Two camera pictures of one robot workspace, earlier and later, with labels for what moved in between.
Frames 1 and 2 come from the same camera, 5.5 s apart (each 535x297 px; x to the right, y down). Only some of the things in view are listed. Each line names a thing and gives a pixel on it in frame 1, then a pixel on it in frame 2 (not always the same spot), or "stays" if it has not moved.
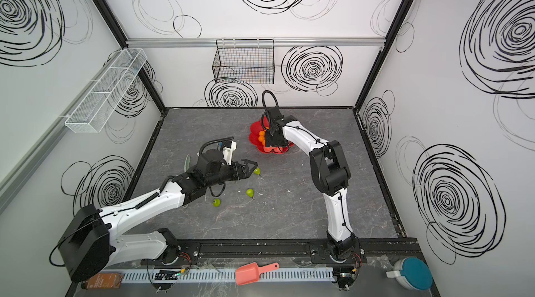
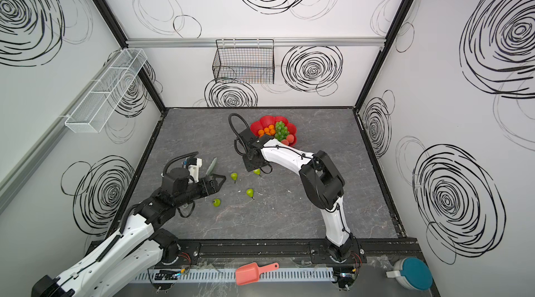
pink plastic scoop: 250,273 stays
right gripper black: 275,139 to 249,161
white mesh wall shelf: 90,111 stays
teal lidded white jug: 412,273 stays
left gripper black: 237,169 to 210,185
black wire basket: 244,61 stays
